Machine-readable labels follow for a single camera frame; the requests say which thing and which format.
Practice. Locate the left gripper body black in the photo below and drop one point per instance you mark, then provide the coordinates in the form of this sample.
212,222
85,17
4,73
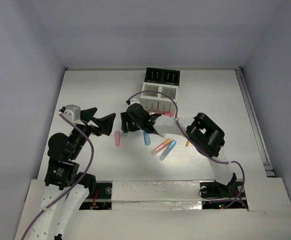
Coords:
90,125

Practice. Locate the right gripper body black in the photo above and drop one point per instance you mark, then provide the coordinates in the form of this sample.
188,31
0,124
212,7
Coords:
130,118

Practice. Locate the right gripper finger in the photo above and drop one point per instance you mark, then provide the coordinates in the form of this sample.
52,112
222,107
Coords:
125,121
133,127

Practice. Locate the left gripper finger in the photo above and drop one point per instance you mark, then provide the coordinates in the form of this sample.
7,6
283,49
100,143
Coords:
88,114
105,124

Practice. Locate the yellow white pen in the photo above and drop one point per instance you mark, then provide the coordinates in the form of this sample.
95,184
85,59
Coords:
187,143

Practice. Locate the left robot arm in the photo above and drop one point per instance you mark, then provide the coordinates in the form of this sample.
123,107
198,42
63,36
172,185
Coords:
65,188

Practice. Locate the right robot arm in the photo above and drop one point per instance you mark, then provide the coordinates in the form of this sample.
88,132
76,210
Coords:
200,130

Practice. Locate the white organizer container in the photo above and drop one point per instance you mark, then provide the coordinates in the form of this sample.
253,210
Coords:
154,98

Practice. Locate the pink capped tube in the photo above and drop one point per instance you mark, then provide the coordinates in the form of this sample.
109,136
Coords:
166,114

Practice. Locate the orange pink glue stick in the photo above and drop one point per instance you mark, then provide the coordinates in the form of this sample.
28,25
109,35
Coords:
161,146

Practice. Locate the black organizer container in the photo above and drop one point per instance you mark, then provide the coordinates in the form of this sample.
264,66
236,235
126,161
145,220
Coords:
162,76

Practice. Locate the foil covered front board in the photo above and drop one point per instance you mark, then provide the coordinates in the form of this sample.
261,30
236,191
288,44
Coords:
158,195

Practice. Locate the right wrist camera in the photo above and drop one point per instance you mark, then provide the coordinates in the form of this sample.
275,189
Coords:
132,101

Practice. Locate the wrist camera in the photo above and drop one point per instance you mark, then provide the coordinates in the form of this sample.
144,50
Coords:
72,113
132,101

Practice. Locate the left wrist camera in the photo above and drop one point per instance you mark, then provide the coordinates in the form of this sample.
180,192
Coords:
72,113

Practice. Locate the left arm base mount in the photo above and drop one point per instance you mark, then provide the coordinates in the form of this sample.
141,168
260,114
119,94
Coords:
101,199

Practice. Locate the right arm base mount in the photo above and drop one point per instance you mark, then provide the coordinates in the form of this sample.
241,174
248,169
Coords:
216,197

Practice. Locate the right aluminium rail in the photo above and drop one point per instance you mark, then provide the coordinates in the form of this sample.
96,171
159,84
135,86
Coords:
268,167

